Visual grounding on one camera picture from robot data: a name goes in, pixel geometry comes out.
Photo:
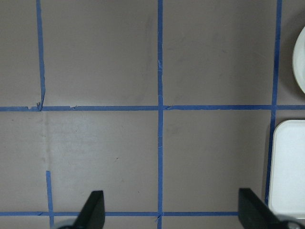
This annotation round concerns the white rectangular tray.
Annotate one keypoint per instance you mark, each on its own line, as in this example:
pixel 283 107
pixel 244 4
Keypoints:
pixel 287 176

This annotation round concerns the cream round lemon plate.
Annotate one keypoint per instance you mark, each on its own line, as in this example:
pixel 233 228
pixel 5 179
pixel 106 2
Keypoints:
pixel 298 60

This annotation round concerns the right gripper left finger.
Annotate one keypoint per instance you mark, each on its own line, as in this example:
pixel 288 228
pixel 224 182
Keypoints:
pixel 91 216

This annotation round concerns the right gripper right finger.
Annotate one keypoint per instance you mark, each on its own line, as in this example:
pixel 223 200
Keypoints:
pixel 254 214

